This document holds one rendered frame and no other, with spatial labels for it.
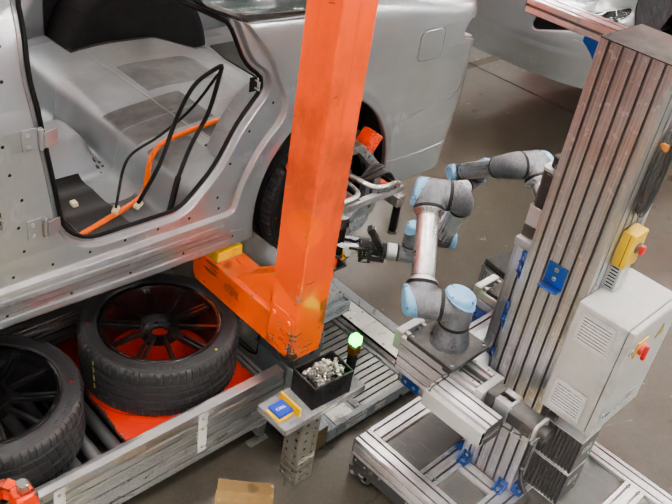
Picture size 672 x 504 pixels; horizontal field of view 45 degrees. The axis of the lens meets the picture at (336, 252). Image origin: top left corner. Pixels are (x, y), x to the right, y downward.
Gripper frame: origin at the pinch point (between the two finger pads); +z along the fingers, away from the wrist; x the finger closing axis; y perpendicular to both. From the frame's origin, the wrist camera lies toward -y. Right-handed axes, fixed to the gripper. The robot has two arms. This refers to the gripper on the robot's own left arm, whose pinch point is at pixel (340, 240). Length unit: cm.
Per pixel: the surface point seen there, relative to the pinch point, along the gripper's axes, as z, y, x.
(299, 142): 22, -63, -37
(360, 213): -7.8, -4.7, 16.3
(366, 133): -6, -31, 41
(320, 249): 9.4, -22.2, -40.4
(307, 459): 2, 70, -59
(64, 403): 94, 33, -79
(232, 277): 42.7, 15.0, -15.4
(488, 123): -125, 83, 320
